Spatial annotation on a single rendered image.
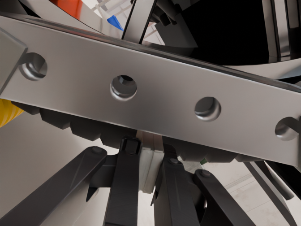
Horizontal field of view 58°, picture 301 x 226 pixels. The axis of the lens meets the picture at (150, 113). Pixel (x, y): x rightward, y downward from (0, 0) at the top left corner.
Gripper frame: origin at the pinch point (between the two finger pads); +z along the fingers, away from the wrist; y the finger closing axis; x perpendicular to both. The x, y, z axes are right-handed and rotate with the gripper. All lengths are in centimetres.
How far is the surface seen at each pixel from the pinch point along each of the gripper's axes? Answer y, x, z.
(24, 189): -32, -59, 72
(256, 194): 464, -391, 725
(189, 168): 106, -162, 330
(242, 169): 392, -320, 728
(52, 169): -29, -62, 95
